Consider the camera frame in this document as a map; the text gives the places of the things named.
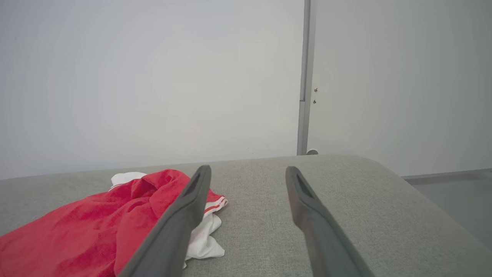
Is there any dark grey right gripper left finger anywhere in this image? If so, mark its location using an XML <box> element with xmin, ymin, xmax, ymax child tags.
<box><xmin>117</xmin><ymin>165</ymin><xmax>212</xmax><ymax>277</ymax></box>

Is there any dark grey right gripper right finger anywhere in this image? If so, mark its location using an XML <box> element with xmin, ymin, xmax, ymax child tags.
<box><xmin>285</xmin><ymin>166</ymin><xmax>376</xmax><ymax>277</ymax></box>

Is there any grey fabric sofa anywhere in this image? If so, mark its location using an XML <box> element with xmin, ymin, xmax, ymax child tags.
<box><xmin>0</xmin><ymin>155</ymin><xmax>492</xmax><ymax>277</ymax></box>

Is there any red garment with white trim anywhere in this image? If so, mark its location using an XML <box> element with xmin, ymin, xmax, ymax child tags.
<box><xmin>0</xmin><ymin>169</ymin><xmax>228</xmax><ymax>277</ymax></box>

